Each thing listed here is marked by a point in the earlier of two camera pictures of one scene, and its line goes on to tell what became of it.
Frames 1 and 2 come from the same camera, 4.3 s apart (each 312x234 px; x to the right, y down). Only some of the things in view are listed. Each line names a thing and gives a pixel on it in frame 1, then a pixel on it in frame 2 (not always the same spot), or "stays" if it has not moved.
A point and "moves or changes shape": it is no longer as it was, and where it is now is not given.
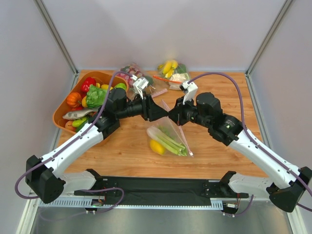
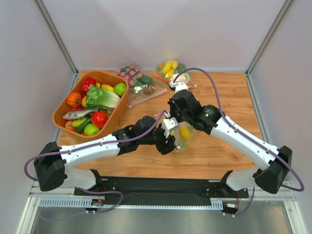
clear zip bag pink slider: [165, 137] moves or changes shape
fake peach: [68, 125] stays
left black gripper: [146, 107] to [165, 144]
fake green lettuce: [96, 97] stays
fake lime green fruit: [121, 85] stays
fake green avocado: [150, 80] stays
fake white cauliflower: [181, 77] stays
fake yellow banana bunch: [168, 68] stays
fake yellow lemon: [157, 147] moves or changes shape
